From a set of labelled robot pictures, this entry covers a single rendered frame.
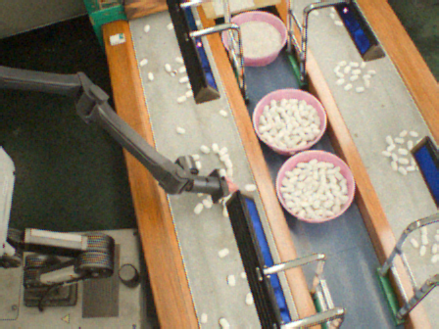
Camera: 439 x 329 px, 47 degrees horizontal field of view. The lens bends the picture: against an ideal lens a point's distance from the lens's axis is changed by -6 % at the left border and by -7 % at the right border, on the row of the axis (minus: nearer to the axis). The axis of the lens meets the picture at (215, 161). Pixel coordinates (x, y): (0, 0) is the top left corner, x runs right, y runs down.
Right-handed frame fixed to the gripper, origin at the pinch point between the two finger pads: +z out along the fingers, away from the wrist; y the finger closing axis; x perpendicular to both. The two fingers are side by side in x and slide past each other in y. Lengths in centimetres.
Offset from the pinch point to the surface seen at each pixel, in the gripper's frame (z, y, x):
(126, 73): -21, 62, 18
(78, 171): -3, 72, 105
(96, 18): -29, 95, 21
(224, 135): 3.1, 22.7, 0.3
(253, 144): 7.6, 14.5, -7.1
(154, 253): -24.2, -14.9, 20.5
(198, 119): -2.5, 32.4, 5.3
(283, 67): 32, 51, -16
